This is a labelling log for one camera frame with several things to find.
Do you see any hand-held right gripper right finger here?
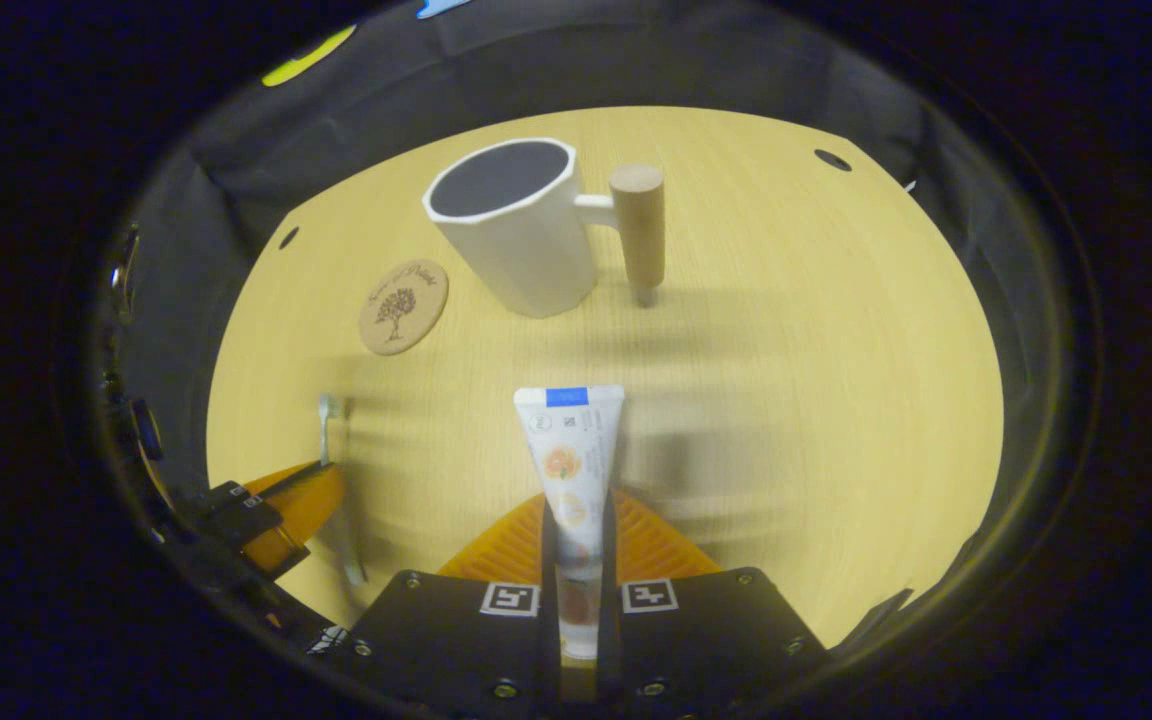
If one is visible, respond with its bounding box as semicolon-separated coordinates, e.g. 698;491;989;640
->
596;488;832;703

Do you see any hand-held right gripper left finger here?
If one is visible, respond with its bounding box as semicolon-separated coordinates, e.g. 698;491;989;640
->
341;490;565;706

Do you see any pale green toothbrush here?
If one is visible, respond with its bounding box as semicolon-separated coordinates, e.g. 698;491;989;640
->
316;392;369;587

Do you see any white toothpaste tube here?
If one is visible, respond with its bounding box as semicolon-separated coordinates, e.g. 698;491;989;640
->
513;385;627;661

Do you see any round cork coaster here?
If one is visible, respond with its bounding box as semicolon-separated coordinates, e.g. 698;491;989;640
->
358;259;450;357

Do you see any white cup with wooden handle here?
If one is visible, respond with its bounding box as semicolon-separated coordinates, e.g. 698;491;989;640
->
422;137;667;319

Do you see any black backdrop cloth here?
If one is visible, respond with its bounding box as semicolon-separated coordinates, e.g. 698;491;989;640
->
106;0;1062;621

